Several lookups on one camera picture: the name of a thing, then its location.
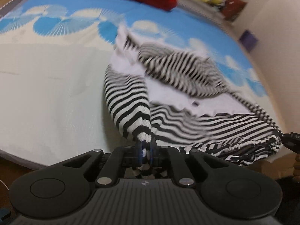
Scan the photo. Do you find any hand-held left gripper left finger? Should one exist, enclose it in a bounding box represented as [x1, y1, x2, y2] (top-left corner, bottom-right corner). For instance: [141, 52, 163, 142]
[62, 141, 142, 188]

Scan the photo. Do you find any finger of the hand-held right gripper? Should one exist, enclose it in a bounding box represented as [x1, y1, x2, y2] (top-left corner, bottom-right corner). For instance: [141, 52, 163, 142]
[281, 132, 300, 154]

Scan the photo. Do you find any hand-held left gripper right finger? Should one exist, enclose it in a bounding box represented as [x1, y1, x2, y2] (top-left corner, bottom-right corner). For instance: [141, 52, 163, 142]
[150, 141, 229, 188]

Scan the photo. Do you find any striped hooded top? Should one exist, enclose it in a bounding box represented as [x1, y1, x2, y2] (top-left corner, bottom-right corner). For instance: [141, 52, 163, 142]
[103, 25, 283, 180]

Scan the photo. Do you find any blue patterned bed sheet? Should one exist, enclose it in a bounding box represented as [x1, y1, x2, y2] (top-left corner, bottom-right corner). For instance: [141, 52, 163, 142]
[0, 0, 291, 170]

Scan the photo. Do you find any purple box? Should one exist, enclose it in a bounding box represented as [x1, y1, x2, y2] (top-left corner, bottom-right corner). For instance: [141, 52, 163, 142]
[239, 29, 259, 52]

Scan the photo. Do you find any red patterned cushion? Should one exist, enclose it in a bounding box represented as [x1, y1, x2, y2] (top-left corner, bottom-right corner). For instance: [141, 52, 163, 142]
[221, 0, 247, 23]

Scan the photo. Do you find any dark blue object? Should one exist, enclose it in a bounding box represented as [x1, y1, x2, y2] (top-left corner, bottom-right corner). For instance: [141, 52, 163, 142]
[0, 207, 11, 225]

